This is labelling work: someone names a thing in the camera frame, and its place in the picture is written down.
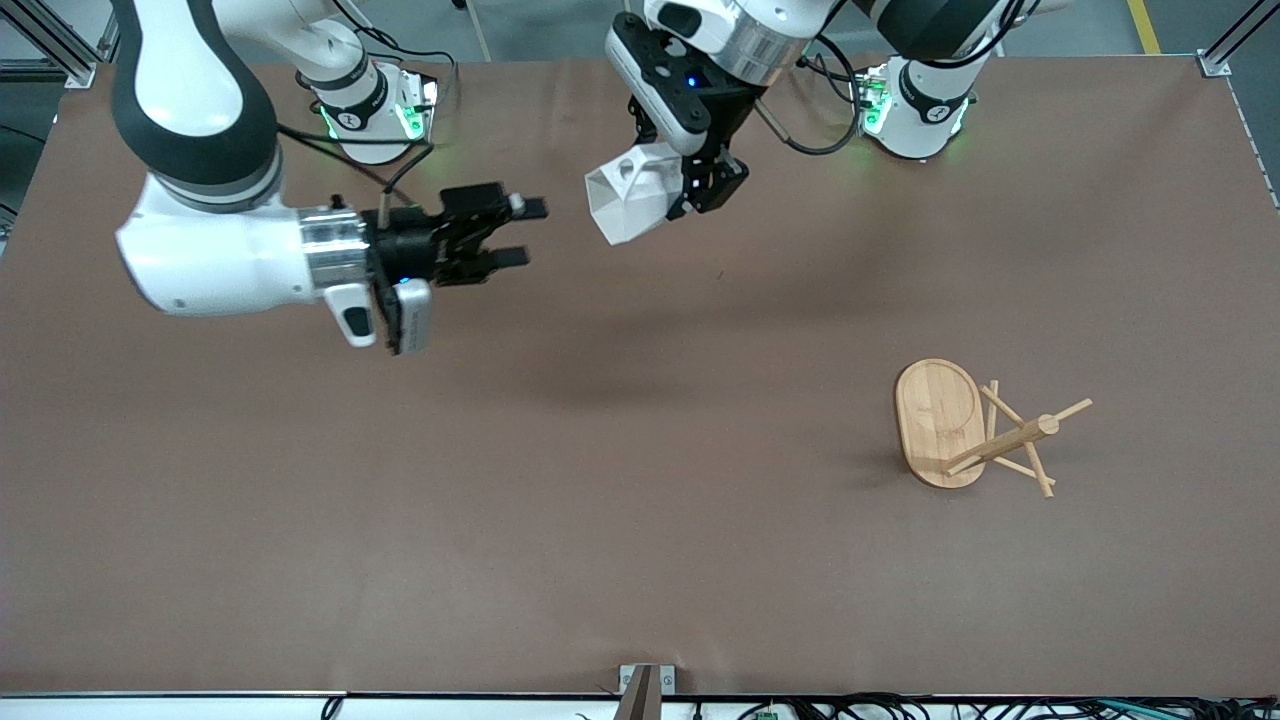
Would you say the black cable bundle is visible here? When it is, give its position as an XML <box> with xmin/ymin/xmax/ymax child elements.
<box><xmin>690</xmin><ymin>693</ymin><xmax>1280</xmax><ymax>720</ymax></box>

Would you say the white faceted cup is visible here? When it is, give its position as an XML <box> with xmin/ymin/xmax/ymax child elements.
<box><xmin>585</xmin><ymin>140</ymin><xmax>693</xmax><ymax>247</ymax></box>

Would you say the white table edge rail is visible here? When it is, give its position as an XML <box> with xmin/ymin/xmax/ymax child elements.
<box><xmin>0</xmin><ymin>692</ymin><xmax>1280</xmax><ymax>720</ymax></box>

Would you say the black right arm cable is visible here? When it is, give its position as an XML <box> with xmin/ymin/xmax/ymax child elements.
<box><xmin>275</xmin><ymin>122</ymin><xmax>437</xmax><ymax>213</ymax></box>

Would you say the black left base cable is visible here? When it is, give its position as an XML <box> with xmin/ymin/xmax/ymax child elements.
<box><xmin>795</xmin><ymin>50</ymin><xmax>873</xmax><ymax>107</ymax></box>

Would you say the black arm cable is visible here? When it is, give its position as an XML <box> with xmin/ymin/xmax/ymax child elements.
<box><xmin>755</xmin><ymin>35</ymin><xmax>863</xmax><ymax>157</ymax></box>
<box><xmin>275</xmin><ymin>122</ymin><xmax>437</xmax><ymax>213</ymax></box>

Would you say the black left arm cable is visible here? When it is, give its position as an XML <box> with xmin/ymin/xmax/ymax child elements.
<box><xmin>755</xmin><ymin>35</ymin><xmax>863</xmax><ymax>157</ymax></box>

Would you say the brown post under bracket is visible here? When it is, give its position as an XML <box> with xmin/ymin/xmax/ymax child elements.
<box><xmin>614</xmin><ymin>667</ymin><xmax>663</xmax><ymax>720</ymax></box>

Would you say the black right base cable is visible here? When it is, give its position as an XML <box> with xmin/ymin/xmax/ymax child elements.
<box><xmin>330</xmin><ymin>0</ymin><xmax>456</xmax><ymax>99</ymax></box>

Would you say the wooden cup rack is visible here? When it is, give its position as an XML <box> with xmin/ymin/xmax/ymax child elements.
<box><xmin>894</xmin><ymin>358</ymin><xmax>1093</xmax><ymax>499</ymax></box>

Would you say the black base cable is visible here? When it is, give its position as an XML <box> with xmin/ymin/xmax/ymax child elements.
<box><xmin>795</xmin><ymin>50</ymin><xmax>873</xmax><ymax>107</ymax></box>
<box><xmin>330</xmin><ymin>0</ymin><xmax>456</xmax><ymax>99</ymax></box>

